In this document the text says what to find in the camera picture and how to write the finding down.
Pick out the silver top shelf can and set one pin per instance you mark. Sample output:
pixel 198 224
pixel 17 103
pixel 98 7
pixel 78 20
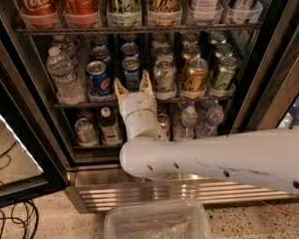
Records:
pixel 240 11

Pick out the clear plastic bin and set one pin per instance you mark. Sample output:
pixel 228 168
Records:
pixel 167 219

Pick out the orange la croix can behind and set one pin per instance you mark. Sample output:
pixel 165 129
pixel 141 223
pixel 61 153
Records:
pixel 188 52

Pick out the rear water bottle middle shelf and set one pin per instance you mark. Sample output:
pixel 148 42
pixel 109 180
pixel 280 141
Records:
pixel 67 46

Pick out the open fridge glass door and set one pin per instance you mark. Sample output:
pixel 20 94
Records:
pixel 26 168

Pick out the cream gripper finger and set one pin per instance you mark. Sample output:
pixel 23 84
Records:
pixel 145 84
pixel 120 91

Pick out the front water bottle middle shelf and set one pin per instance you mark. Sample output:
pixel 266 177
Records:
pixel 62 71

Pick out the white top shelf can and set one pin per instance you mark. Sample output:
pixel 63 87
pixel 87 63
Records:
pixel 204 12

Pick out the water bottle shelf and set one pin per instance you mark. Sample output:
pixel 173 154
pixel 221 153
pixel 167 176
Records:
pixel 62 71
pixel 210 122
pixel 67 46
pixel 185 125

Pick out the white green la croix can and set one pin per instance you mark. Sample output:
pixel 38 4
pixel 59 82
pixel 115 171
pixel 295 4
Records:
pixel 163 75

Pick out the red coca-cola can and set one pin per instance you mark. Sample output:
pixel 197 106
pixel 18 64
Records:
pixel 81 14
pixel 41 14

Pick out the red coca-cola can right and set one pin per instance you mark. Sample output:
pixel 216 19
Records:
pixel 81 14

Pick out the orange la croix can front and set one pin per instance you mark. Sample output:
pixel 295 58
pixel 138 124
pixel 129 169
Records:
pixel 194 75

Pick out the orange la croix can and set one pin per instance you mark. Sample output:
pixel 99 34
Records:
pixel 194 75
pixel 188 52

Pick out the silver can bottom shelf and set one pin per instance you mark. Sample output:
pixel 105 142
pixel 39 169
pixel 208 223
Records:
pixel 86 135

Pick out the green la croix can front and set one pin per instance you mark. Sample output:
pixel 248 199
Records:
pixel 224 74

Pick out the water bottle bottom shelf right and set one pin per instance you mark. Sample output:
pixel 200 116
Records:
pixel 210 122

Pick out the steel fridge bottom grille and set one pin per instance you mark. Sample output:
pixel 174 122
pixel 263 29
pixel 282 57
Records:
pixel 102 188

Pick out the yellow la croix top can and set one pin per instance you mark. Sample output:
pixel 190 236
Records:
pixel 164 12

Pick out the green la croix can behind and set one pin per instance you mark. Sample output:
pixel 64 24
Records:
pixel 220 50

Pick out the blue pepsi can second row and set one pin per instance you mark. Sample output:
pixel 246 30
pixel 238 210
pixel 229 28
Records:
pixel 101 54

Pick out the red can bottom shelf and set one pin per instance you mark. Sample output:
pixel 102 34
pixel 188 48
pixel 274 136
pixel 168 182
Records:
pixel 164 122

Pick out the blue pepsi can front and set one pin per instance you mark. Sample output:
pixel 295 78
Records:
pixel 98 79

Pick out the brown tea bottle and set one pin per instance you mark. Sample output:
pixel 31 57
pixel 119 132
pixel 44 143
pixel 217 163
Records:
pixel 111 133

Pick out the white la croix can behind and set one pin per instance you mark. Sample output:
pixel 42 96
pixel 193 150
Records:
pixel 164 53

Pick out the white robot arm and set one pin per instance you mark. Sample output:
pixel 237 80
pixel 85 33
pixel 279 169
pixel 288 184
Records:
pixel 263 158

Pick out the water bottle bottom shelf left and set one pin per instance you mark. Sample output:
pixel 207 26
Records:
pixel 185 125

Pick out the red coca-cola can left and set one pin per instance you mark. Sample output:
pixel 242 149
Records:
pixel 41 14

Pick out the green la croix top can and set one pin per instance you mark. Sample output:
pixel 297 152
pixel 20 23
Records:
pixel 124 13

